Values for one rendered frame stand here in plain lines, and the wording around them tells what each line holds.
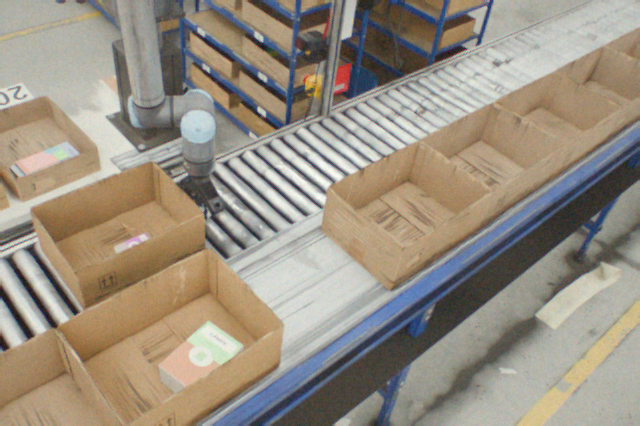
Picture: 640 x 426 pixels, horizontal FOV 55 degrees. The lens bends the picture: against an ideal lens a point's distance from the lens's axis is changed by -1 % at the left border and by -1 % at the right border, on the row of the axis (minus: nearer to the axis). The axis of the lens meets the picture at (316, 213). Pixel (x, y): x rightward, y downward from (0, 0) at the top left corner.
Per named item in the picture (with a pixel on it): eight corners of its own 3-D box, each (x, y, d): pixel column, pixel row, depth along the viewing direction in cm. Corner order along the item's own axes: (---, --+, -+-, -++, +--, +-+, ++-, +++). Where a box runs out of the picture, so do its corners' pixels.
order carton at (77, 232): (157, 199, 203) (153, 159, 192) (206, 253, 189) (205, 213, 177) (40, 249, 183) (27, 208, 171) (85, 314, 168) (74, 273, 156)
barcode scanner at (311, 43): (289, 58, 230) (295, 32, 224) (313, 54, 238) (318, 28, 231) (301, 66, 227) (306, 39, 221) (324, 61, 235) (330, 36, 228)
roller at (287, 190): (249, 156, 233) (249, 145, 229) (343, 237, 207) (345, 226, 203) (238, 161, 230) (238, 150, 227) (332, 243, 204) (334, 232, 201)
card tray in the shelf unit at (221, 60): (189, 47, 357) (189, 31, 350) (232, 34, 373) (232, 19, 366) (231, 79, 337) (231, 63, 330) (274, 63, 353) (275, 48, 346)
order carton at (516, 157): (479, 140, 224) (493, 100, 213) (547, 184, 210) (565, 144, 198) (407, 180, 203) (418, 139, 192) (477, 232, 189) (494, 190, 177)
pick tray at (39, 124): (51, 116, 230) (45, 94, 223) (102, 170, 211) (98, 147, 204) (-27, 143, 214) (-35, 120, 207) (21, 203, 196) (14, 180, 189)
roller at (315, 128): (314, 128, 250) (315, 118, 247) (408, 199, 224) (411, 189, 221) (304, 132, 247) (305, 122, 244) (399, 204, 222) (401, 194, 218)
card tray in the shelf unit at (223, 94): (190, 77, 370) (190, 62, 364) (232, 64, 386) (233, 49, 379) (228, 110, 350) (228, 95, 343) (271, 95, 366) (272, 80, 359)
